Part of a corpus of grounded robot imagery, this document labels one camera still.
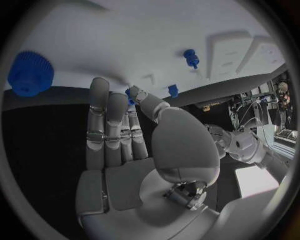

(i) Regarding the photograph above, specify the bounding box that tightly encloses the cluttered workshop desk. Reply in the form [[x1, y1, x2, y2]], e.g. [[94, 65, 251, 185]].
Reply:
[[228, 89, 279, 130]]

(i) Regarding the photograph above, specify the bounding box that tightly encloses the person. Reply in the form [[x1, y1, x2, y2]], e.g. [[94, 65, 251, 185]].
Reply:
[[276, 80, 292, 111]]

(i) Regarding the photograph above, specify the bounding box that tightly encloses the blue plug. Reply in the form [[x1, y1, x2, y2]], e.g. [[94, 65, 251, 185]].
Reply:
[[124, 88, 137, 106]]

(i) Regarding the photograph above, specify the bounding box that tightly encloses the blue gear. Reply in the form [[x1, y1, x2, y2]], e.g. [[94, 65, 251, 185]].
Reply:
[[6, 50, 55, 98]]

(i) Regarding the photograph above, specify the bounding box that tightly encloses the blue block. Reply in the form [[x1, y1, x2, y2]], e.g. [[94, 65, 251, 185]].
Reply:
[[167, 84, 180, 99]]

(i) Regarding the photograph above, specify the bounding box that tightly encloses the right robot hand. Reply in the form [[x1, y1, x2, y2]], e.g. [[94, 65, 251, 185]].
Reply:
[[75, 76, 222, 240]]

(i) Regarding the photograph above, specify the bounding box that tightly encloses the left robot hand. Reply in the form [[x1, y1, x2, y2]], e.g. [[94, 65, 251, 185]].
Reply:
[[204, 123, 233, 159]]

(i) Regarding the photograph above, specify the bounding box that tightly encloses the white task board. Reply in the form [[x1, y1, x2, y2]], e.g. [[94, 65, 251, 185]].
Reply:
[[3, 0, 287, 106]]

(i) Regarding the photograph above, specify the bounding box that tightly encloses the blue peg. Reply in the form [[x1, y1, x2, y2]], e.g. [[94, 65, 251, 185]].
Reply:
[[182, 48, 200, 71]]

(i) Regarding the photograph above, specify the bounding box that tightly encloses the white cable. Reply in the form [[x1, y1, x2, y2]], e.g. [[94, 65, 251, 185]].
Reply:
[[238, 116, 270, 132]]

